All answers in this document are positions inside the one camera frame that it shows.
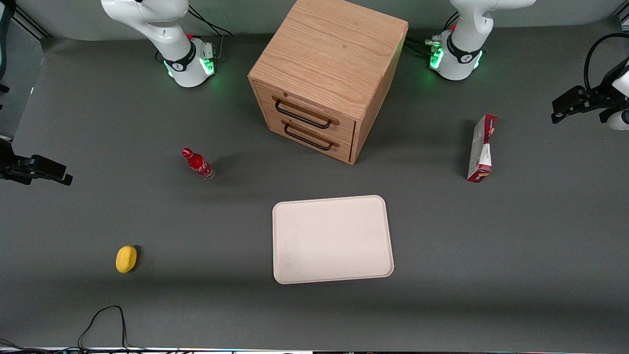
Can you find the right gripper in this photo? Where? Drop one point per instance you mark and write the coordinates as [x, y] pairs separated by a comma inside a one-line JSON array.
[[11, 166]]

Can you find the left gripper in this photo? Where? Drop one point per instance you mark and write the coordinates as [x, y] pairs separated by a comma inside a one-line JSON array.
[[596, 95]]

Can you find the red cookie box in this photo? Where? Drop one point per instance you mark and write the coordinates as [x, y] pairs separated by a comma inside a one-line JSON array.
[[481, 150]]

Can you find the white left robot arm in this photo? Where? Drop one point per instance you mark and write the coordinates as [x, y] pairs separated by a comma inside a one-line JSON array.
[[464, 34]]

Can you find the beige plastic tray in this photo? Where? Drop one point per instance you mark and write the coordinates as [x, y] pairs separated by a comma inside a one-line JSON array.
[[331, 239]]

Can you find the yellow lemon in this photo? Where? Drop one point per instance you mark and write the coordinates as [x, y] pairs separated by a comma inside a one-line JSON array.
[[126, 259]]

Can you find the red cola bottle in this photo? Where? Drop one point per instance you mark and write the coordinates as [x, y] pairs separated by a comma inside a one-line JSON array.
[[199, 164]]

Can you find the wooden drawer cabinet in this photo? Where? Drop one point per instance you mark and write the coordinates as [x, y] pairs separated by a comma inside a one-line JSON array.
[[324, 64]]

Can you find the wooden drawer front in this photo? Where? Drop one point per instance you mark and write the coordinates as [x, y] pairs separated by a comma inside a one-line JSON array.
[[314, 142], [309, 105]]

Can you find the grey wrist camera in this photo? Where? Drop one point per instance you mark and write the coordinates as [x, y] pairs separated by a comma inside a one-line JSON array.
[[620, 121]]

